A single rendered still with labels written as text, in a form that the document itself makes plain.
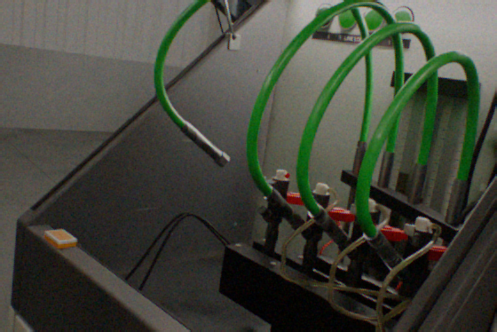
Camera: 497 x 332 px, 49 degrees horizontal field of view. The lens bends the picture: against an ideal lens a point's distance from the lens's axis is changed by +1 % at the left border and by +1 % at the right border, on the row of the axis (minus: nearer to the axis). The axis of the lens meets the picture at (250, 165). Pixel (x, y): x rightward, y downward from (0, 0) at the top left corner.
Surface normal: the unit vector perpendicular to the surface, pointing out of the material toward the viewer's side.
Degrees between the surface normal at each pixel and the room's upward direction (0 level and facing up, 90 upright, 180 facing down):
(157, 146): 90
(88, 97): 90
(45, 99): 90
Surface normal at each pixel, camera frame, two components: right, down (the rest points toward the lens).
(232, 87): 0.68, 0.24
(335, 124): -0.72, 0.03
